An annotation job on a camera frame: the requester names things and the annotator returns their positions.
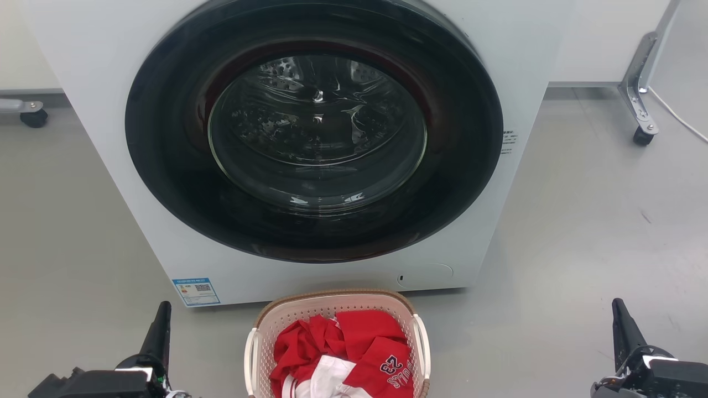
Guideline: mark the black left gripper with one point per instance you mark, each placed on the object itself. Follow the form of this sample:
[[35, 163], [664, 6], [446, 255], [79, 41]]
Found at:
[[105, 382]]

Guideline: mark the blue energy label sticker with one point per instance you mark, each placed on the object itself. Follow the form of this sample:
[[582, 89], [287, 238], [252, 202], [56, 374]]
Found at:
[[196, 292]]

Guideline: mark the white plastic laundry basket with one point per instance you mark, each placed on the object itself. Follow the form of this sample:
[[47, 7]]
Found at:
[[293, 309]]

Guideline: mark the white garment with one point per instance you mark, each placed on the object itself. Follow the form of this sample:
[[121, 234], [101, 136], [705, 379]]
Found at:
[[329, 376]]

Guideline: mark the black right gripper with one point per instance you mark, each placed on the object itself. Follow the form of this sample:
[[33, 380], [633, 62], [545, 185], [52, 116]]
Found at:
[[664, 376]]

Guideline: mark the silver metal leg with caster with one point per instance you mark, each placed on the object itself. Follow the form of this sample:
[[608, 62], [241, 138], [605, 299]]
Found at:
[[639, 83]]

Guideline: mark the black round washer door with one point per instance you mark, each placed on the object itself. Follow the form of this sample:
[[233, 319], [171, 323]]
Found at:
[[166, 155]]

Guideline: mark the grey frame foot with caster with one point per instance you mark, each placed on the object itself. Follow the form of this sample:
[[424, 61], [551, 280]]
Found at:
[[25, 109]]

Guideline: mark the red basketball jersey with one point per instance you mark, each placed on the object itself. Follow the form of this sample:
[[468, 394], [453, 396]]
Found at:
[[365, 331]]

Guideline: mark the white front-load washing machine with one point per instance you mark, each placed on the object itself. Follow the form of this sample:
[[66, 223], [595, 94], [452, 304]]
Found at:
[[99, 138]]

